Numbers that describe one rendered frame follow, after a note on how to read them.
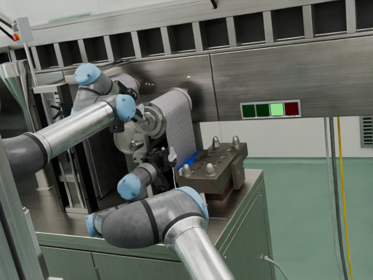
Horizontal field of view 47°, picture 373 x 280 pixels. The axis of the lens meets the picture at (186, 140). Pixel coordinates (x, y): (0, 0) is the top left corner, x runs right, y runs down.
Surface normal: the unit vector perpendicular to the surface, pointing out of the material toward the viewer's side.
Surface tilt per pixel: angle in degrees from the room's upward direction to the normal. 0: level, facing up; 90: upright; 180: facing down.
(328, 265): 0
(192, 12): 90
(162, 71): 90
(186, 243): 39
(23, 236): 90
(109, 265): 90
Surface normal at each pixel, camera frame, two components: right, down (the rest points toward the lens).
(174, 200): 0.00, -0.79
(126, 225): -0.42, -0.15
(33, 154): 0.71, -0.06
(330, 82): -0.40, 0.33
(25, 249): 0.92, -0.04
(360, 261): -0.16, -0.94
